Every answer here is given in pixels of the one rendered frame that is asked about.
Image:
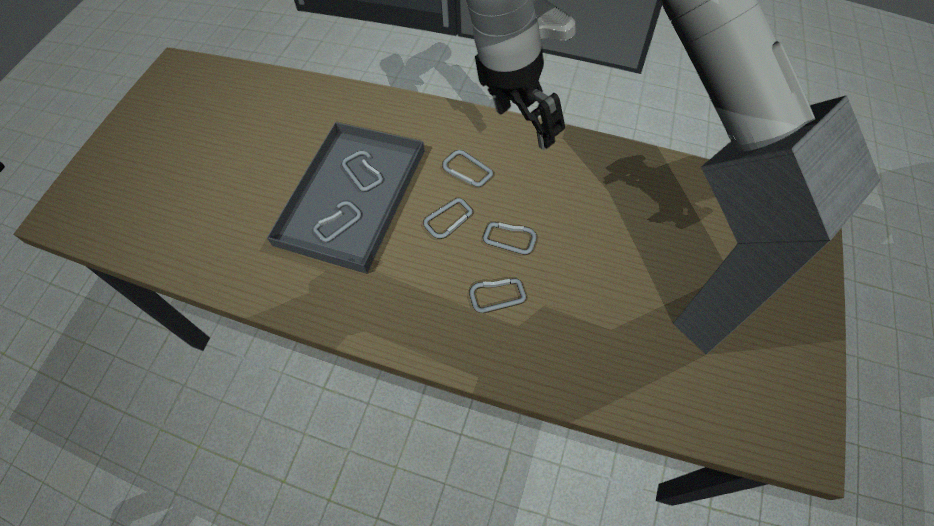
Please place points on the grey carabiner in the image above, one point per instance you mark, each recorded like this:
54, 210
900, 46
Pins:
334, 217
455, 225
371, 169
462, 177
495, 284
511, 228

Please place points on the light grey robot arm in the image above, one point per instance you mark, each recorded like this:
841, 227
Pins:
744, 69

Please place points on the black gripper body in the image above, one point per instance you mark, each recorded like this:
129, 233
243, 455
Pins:
526, 78

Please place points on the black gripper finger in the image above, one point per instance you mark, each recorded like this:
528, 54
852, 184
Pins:
502, 103
549, 108

